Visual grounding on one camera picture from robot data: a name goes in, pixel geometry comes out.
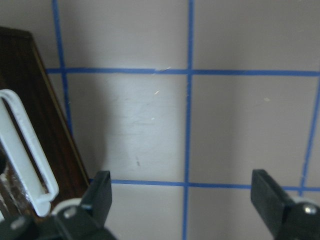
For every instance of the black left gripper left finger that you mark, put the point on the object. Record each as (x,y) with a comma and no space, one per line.
(86,219)

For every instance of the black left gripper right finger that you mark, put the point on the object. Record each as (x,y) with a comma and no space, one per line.
(285,216)

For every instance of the white drawer handle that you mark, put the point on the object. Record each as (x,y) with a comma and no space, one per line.
(18,157)

